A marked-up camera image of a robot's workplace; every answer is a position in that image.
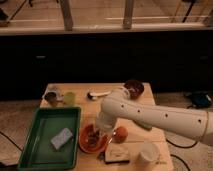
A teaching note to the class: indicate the green cup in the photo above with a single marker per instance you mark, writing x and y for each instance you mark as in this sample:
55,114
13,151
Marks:
69,98

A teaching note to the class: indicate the metal cup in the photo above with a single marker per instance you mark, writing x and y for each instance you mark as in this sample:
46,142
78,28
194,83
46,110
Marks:
52,96

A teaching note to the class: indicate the green plastic tray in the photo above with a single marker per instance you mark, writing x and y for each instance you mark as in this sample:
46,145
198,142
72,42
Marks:
38,153

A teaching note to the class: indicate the red orange bowl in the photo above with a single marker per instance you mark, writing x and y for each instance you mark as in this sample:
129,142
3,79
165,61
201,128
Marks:
92,145

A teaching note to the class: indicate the dark maroon bowl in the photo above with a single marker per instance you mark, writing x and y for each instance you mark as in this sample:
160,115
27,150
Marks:
135,88

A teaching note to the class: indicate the white handled brush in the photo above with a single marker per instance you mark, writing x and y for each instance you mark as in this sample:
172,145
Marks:
95,95

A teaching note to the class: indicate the blue grey sponge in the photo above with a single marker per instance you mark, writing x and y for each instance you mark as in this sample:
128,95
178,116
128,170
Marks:
61,138

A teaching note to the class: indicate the tan box with dark base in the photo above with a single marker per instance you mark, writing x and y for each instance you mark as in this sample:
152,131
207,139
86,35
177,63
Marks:
116,155

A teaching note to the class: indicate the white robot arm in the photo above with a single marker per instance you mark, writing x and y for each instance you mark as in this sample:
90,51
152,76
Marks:
190,123

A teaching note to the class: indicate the orange fruit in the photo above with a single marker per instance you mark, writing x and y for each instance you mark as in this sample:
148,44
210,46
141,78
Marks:
121,134

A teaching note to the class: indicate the purple grape bunch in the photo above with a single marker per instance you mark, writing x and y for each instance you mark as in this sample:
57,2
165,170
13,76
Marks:
94,137

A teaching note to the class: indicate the green pepper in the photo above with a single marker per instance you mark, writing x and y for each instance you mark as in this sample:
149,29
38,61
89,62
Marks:
145,126

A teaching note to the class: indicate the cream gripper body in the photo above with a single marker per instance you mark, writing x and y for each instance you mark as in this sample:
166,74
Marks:
105,131

